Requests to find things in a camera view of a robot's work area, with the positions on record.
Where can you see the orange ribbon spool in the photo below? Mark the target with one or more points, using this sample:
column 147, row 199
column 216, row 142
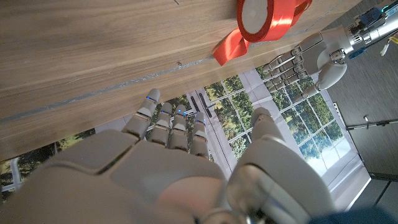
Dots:
column 280, row 21

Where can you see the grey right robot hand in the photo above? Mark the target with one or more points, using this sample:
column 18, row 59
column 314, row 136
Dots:
column 155, row 174

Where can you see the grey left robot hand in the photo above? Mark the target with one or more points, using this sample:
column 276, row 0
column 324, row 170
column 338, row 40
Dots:
column 323, row 49

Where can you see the printed window forest backdrop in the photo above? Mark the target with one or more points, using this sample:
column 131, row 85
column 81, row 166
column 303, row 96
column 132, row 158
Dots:
column 317, row 133

